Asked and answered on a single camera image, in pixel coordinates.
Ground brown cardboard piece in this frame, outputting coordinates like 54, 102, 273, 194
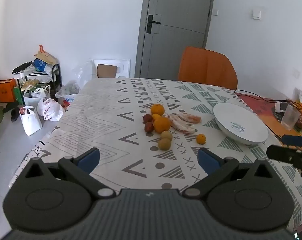
97, 64, 117, 78

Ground white plate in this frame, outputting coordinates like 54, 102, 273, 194
213, 102, 269, 145

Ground white red print plastic bag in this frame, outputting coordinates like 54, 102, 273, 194
37, 97, 65, 122

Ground black slippers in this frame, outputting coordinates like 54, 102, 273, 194
3, 101, 22, 122

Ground black cable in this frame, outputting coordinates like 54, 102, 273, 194
234, 89, 302, 112

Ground white foam board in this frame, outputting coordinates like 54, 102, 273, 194
92, 59, 131, 79

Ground peeled grapefruit segment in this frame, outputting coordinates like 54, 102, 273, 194
178, 112, 202, 124
168, 114, 197, 134

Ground grey white plastic bag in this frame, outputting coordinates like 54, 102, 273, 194
55, 82, 81, 104

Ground clear plastic cup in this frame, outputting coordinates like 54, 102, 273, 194
281, 104, 301, 131

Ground grey room door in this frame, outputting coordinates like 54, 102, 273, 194
135, 0, 215, 80

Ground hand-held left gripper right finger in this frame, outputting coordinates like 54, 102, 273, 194
182, 147, 277, 200

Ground black umbrella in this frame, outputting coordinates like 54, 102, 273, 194
12, 61, 35, 74

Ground blue white bag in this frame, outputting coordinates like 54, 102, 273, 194
32, 58, 53, 73

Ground orange box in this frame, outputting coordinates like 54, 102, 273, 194
0, 79, 17, 103

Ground white box with black edges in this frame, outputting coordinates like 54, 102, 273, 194
24, 71, 52, 83

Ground green kiwi front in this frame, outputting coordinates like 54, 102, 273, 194
157, 138, 171, 151

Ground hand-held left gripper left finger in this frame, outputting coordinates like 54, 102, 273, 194
22, 147, 117, 201

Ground white bag with items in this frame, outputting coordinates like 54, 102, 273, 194
23, 85, 52, 108

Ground clear plastic bag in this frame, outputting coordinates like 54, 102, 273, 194
74, 61, 94, 88

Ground patterned white tablecloth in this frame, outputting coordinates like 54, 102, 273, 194
8, 77, 302, 233

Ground green box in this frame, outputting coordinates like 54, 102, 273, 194
13, 86, 25, 106

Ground paper bag with orange handle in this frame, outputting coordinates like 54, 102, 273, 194
34, 44, 57, 65

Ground black metal rack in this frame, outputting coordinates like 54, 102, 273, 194
50, 64, 63, 98

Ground orange chair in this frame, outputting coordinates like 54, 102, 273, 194
177, 46, 238, 91

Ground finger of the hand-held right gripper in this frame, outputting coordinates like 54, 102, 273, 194
282, 134, 302, 147
266, 144, 302, 172

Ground black door handle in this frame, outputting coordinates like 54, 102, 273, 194
146, 14, 161, 34

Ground orange red table mat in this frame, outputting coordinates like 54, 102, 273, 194
235, 92, 302, 137

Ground white paper bag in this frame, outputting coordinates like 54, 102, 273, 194
19, 105, 43, 136

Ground large orange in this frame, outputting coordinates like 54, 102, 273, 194
153, 116, 171, 134
151, 104, 165, 117

